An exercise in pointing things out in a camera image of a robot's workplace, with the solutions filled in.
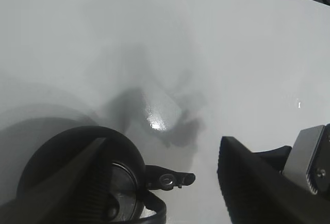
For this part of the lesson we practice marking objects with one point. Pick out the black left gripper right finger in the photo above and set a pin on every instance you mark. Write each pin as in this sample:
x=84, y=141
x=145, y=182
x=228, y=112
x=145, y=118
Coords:
x=263, y=196

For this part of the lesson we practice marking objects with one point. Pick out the black metal teapot kettle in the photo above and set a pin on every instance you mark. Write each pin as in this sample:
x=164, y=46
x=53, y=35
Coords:
x=117, y=187

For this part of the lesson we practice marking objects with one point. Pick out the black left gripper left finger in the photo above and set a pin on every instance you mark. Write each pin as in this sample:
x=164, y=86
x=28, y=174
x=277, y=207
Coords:
x=62, y=197

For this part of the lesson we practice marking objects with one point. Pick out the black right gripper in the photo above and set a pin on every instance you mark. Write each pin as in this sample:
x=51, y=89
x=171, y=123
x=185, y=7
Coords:
x=276, y=159

